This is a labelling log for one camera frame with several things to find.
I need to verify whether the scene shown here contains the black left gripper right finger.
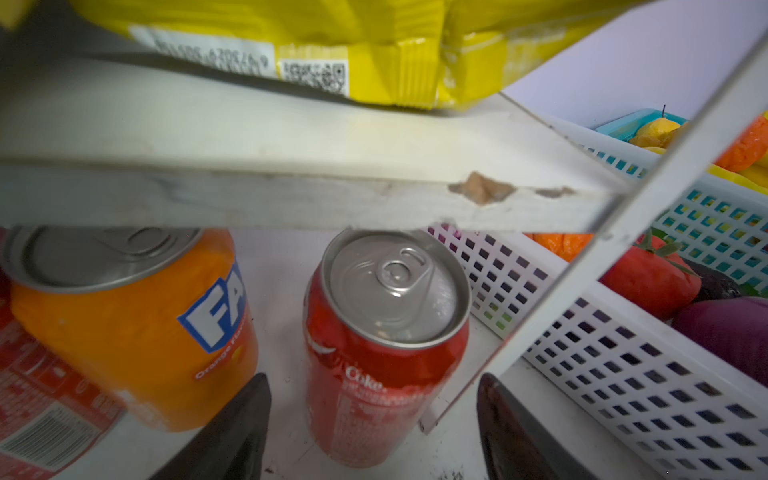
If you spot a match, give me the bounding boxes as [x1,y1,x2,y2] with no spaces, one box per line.
[476,373,595,480]

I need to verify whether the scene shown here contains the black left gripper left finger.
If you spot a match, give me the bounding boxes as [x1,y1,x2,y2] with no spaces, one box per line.
[151,373,271,480]

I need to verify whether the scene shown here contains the red coke can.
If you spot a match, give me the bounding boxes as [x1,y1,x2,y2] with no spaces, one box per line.
[0,263,124,480]
[303,229,472,468]

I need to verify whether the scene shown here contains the white plastic vegetable basket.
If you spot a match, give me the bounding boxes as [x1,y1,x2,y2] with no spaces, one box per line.
[427,113,768,480]

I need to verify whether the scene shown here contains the orange Fanta soda can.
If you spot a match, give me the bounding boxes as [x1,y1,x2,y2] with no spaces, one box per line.
[1,226,259,432]

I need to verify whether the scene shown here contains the red toy tomato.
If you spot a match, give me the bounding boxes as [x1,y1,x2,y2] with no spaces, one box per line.
[600,230,702,321]

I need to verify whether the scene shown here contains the purple toy onion front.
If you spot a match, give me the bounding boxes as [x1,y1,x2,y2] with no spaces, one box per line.
[671,297,767,386]

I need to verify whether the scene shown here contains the dark purple toy eggplant right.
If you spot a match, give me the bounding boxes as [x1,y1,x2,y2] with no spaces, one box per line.
[688,262,744,303]

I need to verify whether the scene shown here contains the teal plastic fruit basket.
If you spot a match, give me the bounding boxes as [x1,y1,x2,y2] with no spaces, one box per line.
[593,107,768,295]

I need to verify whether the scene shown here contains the white three-tier shelf rack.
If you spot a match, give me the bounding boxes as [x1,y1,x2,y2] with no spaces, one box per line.
[0,29,768,436]

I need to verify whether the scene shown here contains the toy orange back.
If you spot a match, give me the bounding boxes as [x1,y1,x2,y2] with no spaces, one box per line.
[714,116,767,173]

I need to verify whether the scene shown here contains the yellow-green corn chips bag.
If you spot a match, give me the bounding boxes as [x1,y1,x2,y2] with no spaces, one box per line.
[0,0,655,112]

